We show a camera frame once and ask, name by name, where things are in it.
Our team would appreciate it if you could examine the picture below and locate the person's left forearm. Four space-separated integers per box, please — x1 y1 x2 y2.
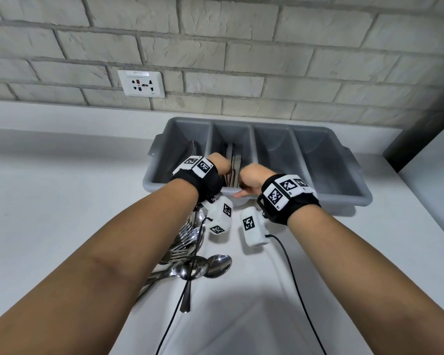
0 177 200 355

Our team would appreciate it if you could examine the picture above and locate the black right wristband with markers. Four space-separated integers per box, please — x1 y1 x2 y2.
257 174 322 226

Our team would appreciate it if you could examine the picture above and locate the grey cutlery tray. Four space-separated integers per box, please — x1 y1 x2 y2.
142 117 373 208

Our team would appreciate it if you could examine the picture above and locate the black left wristband with markers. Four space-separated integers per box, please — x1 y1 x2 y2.
171 155 224 204

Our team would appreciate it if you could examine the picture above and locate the black right camera cable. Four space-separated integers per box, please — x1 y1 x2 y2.
266 234 328 355

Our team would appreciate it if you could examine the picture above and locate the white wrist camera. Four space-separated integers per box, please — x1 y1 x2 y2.
239 207 271 248
201 195 234 236

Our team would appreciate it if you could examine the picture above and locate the person's right hand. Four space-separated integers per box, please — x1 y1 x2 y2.
233 163 276 198

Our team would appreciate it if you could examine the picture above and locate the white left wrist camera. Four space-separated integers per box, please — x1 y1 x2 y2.
201 195 234 236

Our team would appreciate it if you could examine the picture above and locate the pile of steel forks spoons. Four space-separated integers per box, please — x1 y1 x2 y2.
133 209 233 314

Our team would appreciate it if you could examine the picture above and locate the white wall socket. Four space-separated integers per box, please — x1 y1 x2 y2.
117 70 166 99

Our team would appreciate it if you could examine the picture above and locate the black wristband with markers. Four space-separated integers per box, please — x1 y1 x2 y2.
171 155 224 204
257 174 322 226

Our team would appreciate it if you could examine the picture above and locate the person's left hand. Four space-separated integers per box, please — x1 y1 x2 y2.
206 152 232 178

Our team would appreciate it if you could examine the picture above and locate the person's right forearm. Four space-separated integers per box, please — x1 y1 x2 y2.
287 205 444 355

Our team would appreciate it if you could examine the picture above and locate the white countertop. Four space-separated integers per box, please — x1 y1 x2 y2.
0 99 444 355

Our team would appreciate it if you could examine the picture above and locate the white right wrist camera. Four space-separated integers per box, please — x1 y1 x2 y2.
239 207 271 248

